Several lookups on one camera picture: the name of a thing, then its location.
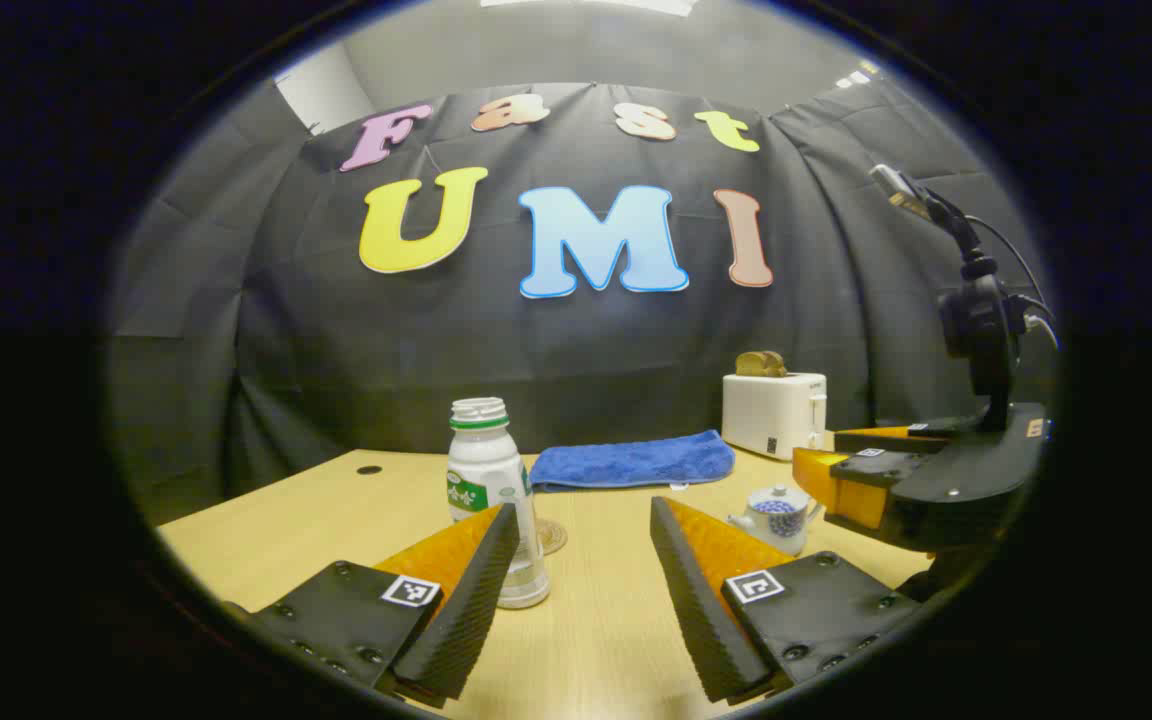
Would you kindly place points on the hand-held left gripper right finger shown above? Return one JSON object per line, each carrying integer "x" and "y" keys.
{"x": 696, "y": 610}

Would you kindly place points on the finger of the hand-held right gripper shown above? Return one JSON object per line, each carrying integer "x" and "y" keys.
{"x": 841, "y": 485}
{"x": 886, "y": 436}

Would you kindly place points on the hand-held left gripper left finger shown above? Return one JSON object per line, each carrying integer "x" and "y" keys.
{"x": 471, "y": 600}

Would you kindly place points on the white teacup lid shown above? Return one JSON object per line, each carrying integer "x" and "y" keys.
{"x": 778, "y": 497}

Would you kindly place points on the white blue-patterned teacup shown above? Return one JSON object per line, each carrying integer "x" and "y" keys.
{"x": 776, "y": 525}

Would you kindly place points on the round beige coaster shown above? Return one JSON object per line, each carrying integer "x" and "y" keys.
{"x": 554, "y": 535}

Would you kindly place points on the white plastic water bottle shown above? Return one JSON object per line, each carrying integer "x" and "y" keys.
{"x": 481, "y": 455}

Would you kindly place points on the white toaster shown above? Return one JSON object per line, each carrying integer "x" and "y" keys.
{"x": 771, "y": 412}

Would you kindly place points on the brown bread slice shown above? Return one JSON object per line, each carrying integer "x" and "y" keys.
{"x": 761, "y": 363}

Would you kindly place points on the blue towel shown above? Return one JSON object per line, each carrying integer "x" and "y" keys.
{"x": 631, "y": 462}

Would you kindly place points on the ceiling light panel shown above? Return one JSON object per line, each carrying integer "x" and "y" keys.
{"x": 586, "y": 5}

